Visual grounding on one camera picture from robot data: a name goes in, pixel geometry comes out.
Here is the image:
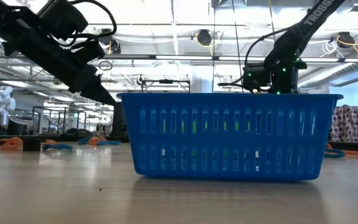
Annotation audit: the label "thin black hanging cable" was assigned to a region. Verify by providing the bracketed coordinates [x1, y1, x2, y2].
[212, 0, 216, 93]

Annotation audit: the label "black background rig frame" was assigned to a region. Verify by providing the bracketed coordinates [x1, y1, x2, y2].
[140, 79, 191, 93]

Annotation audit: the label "white robot figure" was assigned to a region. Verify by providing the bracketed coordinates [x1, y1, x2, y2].
[0, 86, 17, 126]

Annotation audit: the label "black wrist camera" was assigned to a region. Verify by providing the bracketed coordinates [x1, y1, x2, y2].
[37, 0, 88, 40]
[242, 63, 272, 91]

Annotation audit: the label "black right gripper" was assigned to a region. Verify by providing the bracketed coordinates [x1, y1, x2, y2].
[271, 61, 308, 94]

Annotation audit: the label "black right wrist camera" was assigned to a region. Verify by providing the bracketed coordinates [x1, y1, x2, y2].
[242, 63, 272, 91]

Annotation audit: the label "black upright panel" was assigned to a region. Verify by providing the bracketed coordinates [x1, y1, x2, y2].
[112, 101, 129, 138]

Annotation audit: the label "long ceiling light bar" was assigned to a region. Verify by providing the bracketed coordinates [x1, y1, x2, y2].
[155, 55, 214, 61]

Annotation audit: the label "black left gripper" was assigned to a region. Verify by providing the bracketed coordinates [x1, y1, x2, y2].
[1, 27, 117, 106]

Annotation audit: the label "black ceiling cable reel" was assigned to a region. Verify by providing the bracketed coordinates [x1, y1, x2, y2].
[196, 29, 213, 47]
[337, 30, 356, 49]
[99, 28, 121, 54]

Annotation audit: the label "floral patterned cloth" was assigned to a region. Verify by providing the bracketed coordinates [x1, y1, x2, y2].
[331, 105, 358, 143]

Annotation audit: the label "black background box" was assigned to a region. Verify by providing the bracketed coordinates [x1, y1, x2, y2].
[7, 117, 27, 135]

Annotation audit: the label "blue plastic basket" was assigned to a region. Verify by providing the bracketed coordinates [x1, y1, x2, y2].
[116, 92, 344, 182]

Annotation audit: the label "blue and orange scissors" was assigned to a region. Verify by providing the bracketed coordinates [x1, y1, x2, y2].
[78, 135, 121, 146]

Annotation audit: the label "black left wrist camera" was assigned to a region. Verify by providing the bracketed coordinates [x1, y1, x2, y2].
[37, 0, 88, 40]

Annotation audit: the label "blue rubber band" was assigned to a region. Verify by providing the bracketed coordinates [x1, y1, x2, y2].
[41, 143, 74, 152]
[324, 148, 346, 159]

